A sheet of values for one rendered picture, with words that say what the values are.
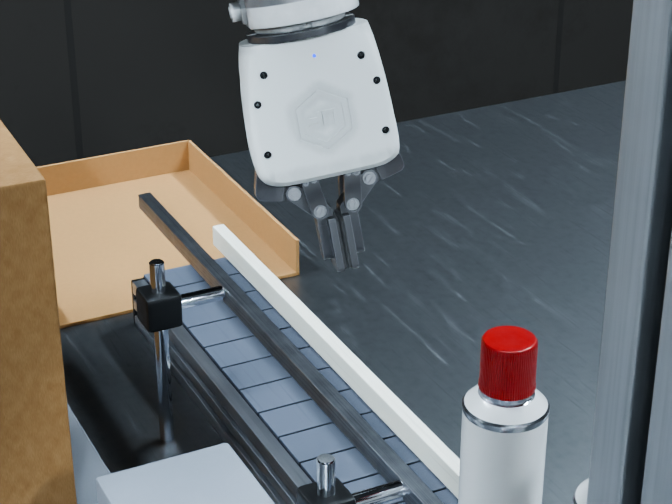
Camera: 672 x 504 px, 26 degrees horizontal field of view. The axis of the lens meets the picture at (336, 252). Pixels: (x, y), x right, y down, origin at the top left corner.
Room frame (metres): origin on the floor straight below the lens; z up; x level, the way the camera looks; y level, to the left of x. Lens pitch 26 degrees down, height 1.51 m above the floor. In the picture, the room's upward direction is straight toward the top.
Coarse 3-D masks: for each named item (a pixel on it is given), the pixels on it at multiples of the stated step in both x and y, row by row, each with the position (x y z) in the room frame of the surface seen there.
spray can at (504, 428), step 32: (512, 352) 0.72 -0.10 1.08; (480, 384) 0.73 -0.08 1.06; (512, 384) 0.72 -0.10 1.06; (480, 416) 0.72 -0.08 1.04; (512, 416) 0.72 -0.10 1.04; (544, 416) 0.72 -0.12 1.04; (480, 448) 0.72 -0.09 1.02; (512, 448) 0.71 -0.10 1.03; (544, 448) 0.73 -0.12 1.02; (480, 480) 0.72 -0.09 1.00; (512, 480) 0.71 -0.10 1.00
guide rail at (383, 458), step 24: (168, 216) 1.17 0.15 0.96; (192, 240) 1.12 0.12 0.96; (192, 264) 1.10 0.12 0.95; (216, 264) 1.07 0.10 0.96; (240, 288) 1.03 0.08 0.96; (240, 312) 1.00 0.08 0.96; (264, 336) 0.96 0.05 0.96; (288, 360) 0.92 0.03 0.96; (312, 384) 0.89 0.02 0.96; (336, 408) 0.85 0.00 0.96; (360, 432) 0.82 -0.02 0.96; (384, 456) 0.80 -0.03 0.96; (408, 480) 0.77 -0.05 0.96
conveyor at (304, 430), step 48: (192, 288) 1.19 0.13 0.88; (192, 336) 1.10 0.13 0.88; (240, 336) 1.10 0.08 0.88; (288, 336) 1.10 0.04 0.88; (240, 384) 1.02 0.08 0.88; (288, 384) 1.02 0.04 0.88; (336, 384) 1.02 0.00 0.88; (288, 432) 0.95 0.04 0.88; (336, 432) 0.95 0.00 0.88; (384, 432) 0.95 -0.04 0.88; (384, 480) 0.88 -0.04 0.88; (432, 480) 0.88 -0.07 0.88
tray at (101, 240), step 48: (192, 144) 1.56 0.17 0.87; (48, 192) 1.50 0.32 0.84; (96, 192) 1.51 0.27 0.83; (144, 192) 1.51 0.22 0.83; (192, 192) 1.51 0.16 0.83; (240, 192) 1.44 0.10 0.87; (96, 240) 1.38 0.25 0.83; (144, 240) 1.38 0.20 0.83; (240, 240) 1.38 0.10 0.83; (288, 240) 1.33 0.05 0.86; (96, 288) 1.27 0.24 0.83
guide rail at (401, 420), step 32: (256, 288) 1.15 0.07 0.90; (288, 320) 1.09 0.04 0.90; (320, 352) 1.04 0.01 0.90; (352, 384) 0.99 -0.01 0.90; (384, 384) 0.96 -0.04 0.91; (384, 416) 0.94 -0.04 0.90; (416, 416) 0.92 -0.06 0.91; (416, 448) 0.89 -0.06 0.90; (448, 448) 0.87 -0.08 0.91; (448, 480) 0.85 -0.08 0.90
